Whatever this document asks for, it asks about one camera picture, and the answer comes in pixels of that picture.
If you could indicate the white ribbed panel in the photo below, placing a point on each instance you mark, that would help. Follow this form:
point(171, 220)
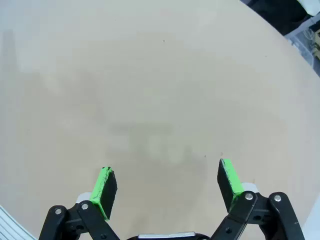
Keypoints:
point(11, 225)

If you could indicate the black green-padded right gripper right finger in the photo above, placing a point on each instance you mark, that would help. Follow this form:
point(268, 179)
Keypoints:
point(227, 185)

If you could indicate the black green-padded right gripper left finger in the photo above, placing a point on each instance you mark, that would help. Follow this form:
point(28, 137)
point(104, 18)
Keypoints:
point(103, 190)

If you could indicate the clear plastic storage bin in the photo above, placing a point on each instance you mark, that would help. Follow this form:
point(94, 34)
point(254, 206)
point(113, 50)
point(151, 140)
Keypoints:
point(300, 42)

